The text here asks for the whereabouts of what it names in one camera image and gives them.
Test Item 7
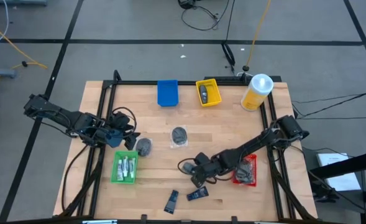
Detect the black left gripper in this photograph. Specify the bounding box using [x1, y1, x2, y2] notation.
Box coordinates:
[103, 111, 141, 151]

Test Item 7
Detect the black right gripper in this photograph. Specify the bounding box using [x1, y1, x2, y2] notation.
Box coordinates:
[190, 151, 222, 189]

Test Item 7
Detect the black mesh pad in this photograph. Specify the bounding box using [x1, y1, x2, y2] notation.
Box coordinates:
[170, 125, 189, 149]
[241, 158, 255, 175]
[135, 138, 153, 157]
[235, 166, 252, 184]

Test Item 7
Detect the dark blue squeeze tube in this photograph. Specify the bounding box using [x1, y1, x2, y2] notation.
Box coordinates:
[186, 185, 209, 202]
[163, 190, 180, 215]

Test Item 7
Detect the small white toothpaste tube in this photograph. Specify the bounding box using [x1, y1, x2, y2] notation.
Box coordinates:
[122, 156, 130, 178]
[128, 157, 137, 179]
[116, 159, 124, 182]

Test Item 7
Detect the green plastic basket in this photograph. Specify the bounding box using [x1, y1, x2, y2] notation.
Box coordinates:
[110, 150, 139, 185]

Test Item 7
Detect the blue plastic basket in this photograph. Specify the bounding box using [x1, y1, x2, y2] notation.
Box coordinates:
[157, 80, 180, 108]

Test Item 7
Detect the red plastic basket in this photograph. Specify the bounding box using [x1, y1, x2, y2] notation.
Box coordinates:
[232, 154, 258, 187]

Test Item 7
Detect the yellow plastic basket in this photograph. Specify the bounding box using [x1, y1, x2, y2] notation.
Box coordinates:
[195, 78, 222, 108]

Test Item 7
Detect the white label strip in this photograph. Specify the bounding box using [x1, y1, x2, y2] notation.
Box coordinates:
[81, 219, 118, 224]

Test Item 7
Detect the wipes canister with yellow label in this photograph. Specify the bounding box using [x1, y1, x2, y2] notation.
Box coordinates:
[240, 73, 275, 112]

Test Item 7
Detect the white paper box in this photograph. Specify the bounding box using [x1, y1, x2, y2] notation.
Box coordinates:
[316, 152, 362, 192]

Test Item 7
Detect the black beam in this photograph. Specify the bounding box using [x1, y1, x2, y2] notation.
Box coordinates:
[306, 148, 366, 180]

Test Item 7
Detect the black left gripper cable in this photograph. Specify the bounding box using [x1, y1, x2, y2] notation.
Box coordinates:
[110, 106, 137, 138]

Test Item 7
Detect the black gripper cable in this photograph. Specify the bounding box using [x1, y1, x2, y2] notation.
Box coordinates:
[177, 157, 202, 181]
[110, 106, 137, 138]

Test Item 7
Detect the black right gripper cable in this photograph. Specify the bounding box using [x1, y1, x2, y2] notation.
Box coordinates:
[177, 157, 202, 181]

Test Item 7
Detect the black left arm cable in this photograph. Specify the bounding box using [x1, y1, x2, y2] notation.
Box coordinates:
[60, 144, 89, 212]

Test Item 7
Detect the black strap with cable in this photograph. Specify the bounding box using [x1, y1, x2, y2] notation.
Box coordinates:
[221, 0, 236, 75]

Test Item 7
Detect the yellow floor cable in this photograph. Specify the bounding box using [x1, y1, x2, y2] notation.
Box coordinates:
[0, 17, 49, 90]

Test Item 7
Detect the black coiled floor cable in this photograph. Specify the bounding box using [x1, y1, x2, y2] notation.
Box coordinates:
[178, 0, 230, 32]

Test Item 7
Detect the thin black floor cable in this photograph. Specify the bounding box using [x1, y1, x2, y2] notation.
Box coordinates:
[291, 90, 366, 121]

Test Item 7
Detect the yellow hanging cable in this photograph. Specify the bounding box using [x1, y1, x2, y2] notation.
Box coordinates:
[242, 0, 272, 72]

